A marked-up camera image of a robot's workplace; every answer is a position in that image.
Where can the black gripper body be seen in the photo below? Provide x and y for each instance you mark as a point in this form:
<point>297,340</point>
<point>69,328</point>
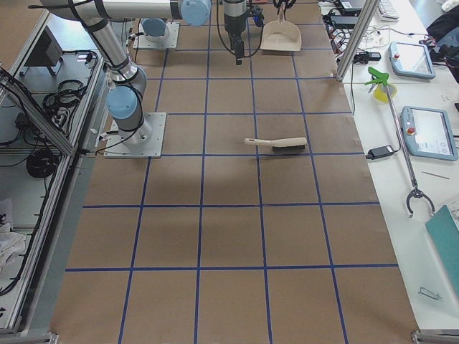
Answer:
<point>287,4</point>
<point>233,26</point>

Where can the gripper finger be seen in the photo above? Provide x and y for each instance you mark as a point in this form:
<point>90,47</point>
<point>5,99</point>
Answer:
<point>236,55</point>
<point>240,49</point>

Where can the cream plastic dustpan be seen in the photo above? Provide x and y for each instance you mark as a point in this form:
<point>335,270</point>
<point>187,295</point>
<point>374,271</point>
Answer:
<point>281,35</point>

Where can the cream hand brush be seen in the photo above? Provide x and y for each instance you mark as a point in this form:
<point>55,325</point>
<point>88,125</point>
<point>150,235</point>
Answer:
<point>280,145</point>

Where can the black power brick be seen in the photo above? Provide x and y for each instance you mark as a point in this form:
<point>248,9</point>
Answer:
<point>343,22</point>

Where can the white keyboard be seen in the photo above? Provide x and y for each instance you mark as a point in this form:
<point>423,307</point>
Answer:
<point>386,11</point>

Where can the long metal reacher grabber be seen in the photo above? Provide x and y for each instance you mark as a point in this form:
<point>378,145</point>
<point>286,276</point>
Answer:
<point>382,79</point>

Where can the far teach pendant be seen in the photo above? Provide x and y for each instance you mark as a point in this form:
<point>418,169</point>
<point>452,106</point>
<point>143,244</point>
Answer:
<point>411,60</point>

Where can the teach pendant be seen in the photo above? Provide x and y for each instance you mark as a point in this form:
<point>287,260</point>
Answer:
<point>411,60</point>
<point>427,133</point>

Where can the black power adapter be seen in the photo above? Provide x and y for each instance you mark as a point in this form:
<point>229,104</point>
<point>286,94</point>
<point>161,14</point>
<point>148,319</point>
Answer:
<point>380,152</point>

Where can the near teach pendant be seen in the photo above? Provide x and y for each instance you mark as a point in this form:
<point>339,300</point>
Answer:
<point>427,133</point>

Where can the teal book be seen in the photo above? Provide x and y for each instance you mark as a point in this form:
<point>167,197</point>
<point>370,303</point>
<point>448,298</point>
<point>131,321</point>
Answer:
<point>443,231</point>

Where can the white crumpled cloth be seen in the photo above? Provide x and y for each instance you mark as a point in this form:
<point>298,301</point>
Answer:
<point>12,244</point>

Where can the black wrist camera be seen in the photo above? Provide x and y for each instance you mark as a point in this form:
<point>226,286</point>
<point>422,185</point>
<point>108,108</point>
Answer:
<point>256,13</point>

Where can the aluminium frame post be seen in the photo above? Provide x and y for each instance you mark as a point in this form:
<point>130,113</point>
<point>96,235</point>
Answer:
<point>360,28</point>

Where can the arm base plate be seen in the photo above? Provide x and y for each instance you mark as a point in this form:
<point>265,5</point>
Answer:
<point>158,39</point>
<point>146,142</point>

